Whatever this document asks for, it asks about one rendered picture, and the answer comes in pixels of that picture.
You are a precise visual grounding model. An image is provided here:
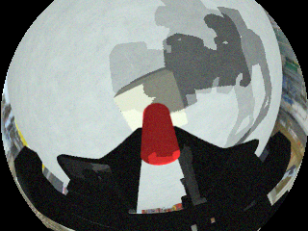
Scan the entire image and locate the red marker cap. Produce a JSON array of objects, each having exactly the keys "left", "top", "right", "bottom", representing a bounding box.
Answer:
[{"left": 140, "top": 103, "right": 180, "bottom": 166}]

